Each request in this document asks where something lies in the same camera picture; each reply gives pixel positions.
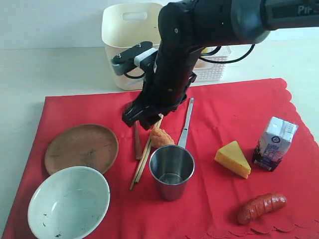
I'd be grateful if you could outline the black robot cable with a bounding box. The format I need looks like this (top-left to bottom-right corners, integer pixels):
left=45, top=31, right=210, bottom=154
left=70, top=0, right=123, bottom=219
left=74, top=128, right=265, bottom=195
left=123, top=44, right=257, bottom=85

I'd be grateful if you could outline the stainless steel cup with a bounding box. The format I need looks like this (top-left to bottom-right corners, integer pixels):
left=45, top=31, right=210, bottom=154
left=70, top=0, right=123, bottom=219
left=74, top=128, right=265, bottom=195
left=149, top=145, right=195, bottom=201

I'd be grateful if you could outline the yellow cheese wedge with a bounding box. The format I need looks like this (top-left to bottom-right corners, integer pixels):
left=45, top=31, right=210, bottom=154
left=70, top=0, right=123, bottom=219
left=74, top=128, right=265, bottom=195
left=214, top=141, right=251, bottom=179

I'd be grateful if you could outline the red table cloth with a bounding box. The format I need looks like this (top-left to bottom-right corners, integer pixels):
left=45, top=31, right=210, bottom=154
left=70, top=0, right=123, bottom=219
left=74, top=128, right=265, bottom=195
left=3, top=78, right=319, bottom=239

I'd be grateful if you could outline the wooden chopstick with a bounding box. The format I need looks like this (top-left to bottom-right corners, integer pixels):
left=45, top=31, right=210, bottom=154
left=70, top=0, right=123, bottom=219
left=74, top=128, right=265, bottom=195
left=129, top=137, right=151, bottom=191
left=133, top=114, right=164, bottom=184

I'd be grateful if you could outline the red grilled sausage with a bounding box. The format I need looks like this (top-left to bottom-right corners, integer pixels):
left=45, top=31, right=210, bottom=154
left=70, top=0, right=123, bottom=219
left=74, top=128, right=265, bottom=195
left=236, top=193, right=287, bottom=225

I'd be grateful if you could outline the right wooden chopstick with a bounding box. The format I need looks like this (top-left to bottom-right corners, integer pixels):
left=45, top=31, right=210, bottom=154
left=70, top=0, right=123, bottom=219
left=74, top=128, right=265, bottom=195
left=133, top=114, right=164, bottom=184

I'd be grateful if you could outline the large cream plastic bin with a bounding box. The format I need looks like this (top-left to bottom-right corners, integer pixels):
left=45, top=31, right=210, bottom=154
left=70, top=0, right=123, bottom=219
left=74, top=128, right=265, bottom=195
left=101, top=2, right=162, bottom=91

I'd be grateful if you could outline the yellow lemon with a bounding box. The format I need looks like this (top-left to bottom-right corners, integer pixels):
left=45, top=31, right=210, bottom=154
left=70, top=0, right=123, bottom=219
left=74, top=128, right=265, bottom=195
left=201, top=47, right=215, bottom=54

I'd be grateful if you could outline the pale green bowl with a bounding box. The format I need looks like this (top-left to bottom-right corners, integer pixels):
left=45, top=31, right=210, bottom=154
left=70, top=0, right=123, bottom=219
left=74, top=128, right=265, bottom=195
left=27, top=166, right=110, bottom=239

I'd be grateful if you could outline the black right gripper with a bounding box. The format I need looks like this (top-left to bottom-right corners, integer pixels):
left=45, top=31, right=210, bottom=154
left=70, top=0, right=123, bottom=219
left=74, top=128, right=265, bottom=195
left=122, top=42, right=199, bottom=130

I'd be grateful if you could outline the white perforated plastic basket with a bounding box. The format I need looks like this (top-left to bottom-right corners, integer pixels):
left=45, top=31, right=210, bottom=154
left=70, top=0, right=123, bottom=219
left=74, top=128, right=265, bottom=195
left=193, top=46, right=231, bottom=82

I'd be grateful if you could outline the brown wooden spoon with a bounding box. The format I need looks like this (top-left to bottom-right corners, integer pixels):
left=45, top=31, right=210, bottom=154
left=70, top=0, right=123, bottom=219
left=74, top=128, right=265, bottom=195
left=133, top=121, right=143, bottom=161

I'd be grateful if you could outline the left wooden chopstick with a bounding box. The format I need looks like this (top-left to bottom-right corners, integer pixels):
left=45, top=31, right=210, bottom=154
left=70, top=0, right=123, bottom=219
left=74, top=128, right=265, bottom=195
left=129, top=137, right=151, bottom=191

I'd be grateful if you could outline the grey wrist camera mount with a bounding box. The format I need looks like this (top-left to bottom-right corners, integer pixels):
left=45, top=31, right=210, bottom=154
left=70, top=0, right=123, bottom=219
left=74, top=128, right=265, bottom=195
left=111, top=41, right=158, bottom=76

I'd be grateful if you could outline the silver table knife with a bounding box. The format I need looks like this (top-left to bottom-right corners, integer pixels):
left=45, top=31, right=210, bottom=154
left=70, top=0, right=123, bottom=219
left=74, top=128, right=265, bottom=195
left=177, top=98, right=194, bottom=148

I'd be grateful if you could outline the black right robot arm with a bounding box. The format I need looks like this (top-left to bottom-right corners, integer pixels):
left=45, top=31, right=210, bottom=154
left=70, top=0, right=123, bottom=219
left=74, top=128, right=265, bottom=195
left=122, top=0, right=319, bottom=129

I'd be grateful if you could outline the orange fried food piece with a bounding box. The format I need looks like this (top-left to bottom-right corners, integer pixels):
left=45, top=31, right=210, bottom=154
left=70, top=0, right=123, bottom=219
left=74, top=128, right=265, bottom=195
left=150, top=127, right=175, bottom=148

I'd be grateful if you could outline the brown wooden plate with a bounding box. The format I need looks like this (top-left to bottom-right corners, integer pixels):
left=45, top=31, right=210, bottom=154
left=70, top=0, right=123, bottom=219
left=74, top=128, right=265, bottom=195
left=44, top=124, right=119, bottom=175

